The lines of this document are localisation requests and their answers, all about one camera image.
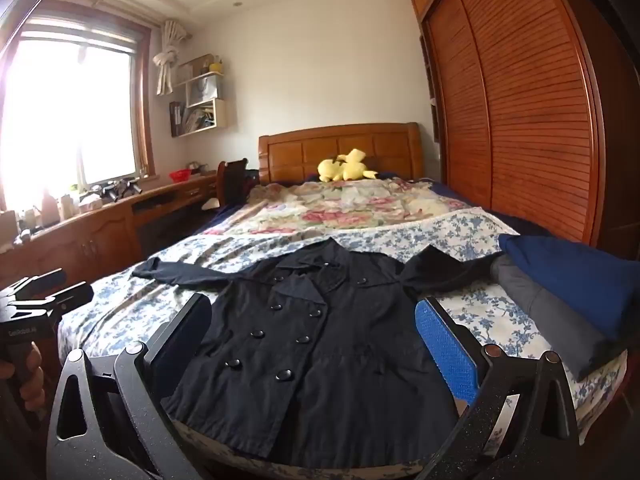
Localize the long wooden desk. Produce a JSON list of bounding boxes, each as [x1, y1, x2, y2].
[[0, 172, 221, 291]]

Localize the person's left hand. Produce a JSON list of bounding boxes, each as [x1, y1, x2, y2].
[[17, 342, 47, 412]]

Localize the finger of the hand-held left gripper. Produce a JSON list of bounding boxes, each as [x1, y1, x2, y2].
[[0, 268, 67, 301], [30, 282, 95, 317]]

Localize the wooden slatted wardrobe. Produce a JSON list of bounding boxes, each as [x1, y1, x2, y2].
[[409, 0, 640, 261]]

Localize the window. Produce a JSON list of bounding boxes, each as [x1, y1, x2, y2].
[[0, 7, 156, 211]]

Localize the yellow plush toy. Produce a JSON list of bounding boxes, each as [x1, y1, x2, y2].
[[318, 148, 379, 183]]

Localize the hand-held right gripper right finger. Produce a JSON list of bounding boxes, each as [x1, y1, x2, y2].
[[414, 296, 581, 480]]

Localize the wooden bed headboard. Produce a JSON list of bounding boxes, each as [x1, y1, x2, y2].
[[258, 122, 424, 185]]

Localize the navy blue pillow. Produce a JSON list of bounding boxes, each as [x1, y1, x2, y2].
[[498, 234, 640, 341]]

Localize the grey folded cloth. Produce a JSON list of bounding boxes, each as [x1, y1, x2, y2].
[[490, 255, 628, 382]]

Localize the white wall shelf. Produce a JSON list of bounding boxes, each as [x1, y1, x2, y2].
[[169, 54, 228, 138]]

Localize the bed with floral blue sheet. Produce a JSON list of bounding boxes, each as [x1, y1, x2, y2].
[[57, 207, 628, 480]]

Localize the dark wooden chair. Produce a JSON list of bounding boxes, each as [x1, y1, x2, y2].
[[216, 158, 261, 208]]

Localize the black double-breasted coat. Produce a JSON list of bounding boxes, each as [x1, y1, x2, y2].
[[132, 239, 508, 463]]

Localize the tied cream curtain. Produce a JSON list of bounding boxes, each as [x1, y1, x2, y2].
[[152, 19, 193, 96]]

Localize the pink floral blanket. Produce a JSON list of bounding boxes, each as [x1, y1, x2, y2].
[[215, 177, 486, 241]]

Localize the black metal device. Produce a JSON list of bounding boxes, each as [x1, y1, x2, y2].
[[97, 177, 143, 202]]

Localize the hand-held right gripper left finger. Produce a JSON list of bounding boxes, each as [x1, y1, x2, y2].
[[46, 292, 213, 480]]

